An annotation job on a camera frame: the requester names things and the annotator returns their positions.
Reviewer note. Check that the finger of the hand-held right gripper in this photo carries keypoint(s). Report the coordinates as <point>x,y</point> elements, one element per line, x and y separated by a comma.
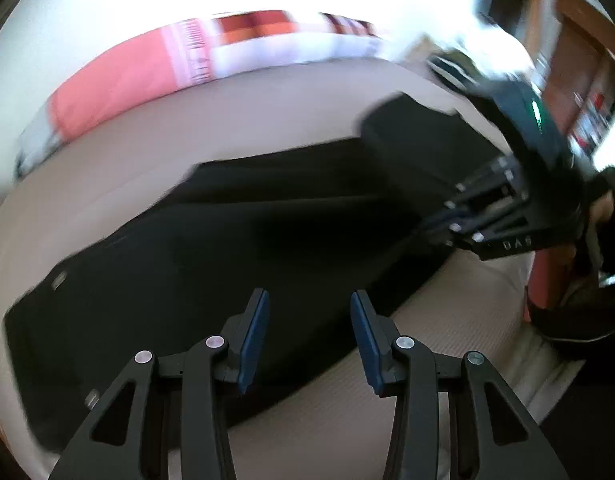
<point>487,187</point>
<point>487,225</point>

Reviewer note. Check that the black pants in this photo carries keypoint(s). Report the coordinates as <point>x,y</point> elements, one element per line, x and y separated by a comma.
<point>212,260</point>

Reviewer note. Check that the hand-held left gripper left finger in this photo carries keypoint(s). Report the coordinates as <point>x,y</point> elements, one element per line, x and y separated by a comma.
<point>252,340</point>

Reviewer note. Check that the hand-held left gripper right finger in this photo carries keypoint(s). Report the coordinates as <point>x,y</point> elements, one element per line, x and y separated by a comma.
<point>365,340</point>

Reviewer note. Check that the brown wooden cabinet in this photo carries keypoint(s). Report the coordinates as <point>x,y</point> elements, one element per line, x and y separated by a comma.
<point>582,60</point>

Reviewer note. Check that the pink checkered pillow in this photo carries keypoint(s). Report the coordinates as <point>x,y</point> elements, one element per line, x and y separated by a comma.
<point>127,90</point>

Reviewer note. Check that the dark striped cloth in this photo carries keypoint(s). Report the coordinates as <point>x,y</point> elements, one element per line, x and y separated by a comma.
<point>452,70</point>

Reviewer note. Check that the beige bed mattress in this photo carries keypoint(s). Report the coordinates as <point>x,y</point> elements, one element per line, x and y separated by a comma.
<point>287,110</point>

